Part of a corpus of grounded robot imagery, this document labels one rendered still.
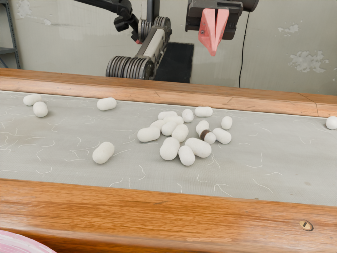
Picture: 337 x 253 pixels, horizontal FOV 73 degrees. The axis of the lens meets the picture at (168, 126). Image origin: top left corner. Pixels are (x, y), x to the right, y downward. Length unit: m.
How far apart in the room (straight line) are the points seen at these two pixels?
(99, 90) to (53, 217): 0.37
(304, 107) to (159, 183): 0.41
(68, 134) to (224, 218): 0.25
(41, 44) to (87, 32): 0.51
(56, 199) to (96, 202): 0.03
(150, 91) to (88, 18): 2.08
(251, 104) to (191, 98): 0.13
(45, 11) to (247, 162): 2.56
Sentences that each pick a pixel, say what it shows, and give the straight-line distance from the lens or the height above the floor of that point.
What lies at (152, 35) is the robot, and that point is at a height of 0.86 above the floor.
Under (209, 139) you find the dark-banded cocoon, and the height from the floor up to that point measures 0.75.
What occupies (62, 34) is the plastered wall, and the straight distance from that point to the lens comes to 2.66.
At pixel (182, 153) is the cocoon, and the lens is 0.28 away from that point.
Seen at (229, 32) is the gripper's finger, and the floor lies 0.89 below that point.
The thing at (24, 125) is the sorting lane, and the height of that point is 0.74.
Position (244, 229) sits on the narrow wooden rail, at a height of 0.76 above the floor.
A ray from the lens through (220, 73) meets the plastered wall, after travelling 2.43.
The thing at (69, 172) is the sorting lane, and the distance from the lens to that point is 0.28.
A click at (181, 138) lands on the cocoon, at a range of 0.32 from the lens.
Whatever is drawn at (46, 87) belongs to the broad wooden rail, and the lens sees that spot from 0.56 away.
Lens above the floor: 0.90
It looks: 24 degrees down
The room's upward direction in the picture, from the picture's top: 5 degrees clockwise
